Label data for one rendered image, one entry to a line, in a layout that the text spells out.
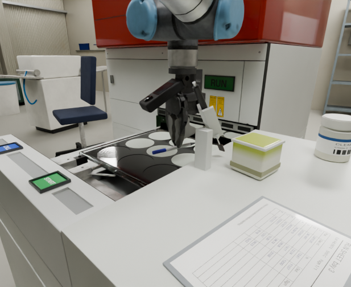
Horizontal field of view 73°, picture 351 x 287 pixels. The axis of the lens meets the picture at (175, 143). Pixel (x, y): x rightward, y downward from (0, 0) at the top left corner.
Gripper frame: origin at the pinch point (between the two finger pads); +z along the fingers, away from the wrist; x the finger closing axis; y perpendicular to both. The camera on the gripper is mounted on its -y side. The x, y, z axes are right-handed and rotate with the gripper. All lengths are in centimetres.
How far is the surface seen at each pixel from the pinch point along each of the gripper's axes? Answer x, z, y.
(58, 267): -18.3, 9.2, -33.3
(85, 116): 215, 39, 17
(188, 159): -0.6, 5.7, 4.3
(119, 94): 65, -5, 7
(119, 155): 13.5, 5.8, -11.8
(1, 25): 836, -103, -59
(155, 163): 2.3, 5.7, -5.1
